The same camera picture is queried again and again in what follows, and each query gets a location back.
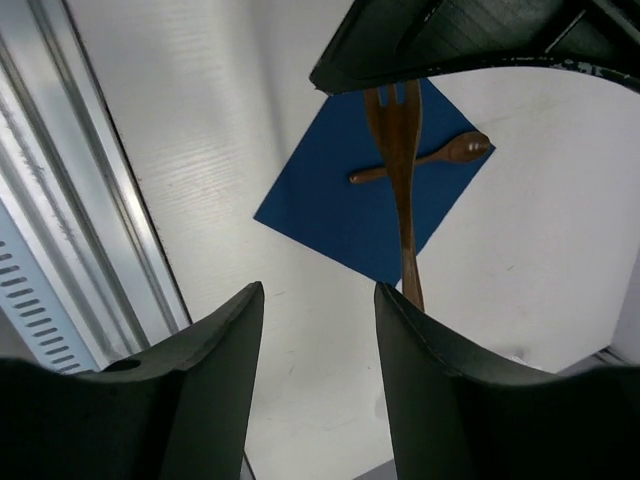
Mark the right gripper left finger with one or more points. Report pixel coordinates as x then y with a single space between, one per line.
178 410

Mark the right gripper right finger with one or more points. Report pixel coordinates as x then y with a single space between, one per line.
459 411

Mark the blue paper napkin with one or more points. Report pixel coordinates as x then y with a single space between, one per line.
313 203

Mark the wooden spoon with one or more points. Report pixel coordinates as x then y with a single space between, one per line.
462 149

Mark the wooden fork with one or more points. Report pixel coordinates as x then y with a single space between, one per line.
396 129

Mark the white slotted cable duct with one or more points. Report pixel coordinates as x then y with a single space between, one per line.
34 310

